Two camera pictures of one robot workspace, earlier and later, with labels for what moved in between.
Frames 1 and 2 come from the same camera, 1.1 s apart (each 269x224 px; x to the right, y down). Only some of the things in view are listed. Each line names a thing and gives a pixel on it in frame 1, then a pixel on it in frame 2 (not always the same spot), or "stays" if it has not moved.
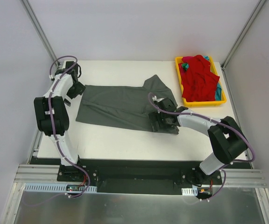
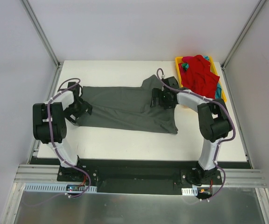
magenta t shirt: (186, 59) stays
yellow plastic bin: (177, 59) stays
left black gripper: (77, 88) → (79, 113)
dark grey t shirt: (123, 107) stays
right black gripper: (155, 122) → (155, 98)
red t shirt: (199, 83) stays
